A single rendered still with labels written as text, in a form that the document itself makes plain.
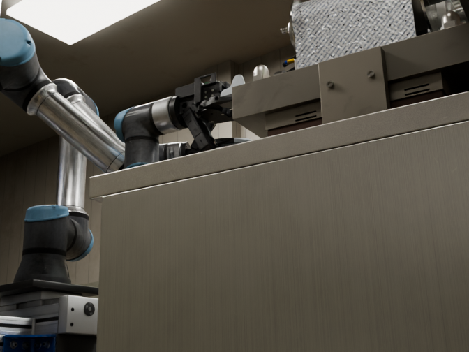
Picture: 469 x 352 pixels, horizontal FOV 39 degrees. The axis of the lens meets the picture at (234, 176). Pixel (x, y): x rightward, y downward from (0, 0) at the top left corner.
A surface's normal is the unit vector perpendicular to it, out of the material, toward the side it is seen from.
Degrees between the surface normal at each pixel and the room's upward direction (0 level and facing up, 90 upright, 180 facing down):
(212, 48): 180
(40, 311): 90
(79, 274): 90
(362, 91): 90
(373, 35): 90
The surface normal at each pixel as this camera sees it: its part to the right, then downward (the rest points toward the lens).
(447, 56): -0.49, -0.26
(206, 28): 0.03, 0.95
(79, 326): 0.80, -0.21
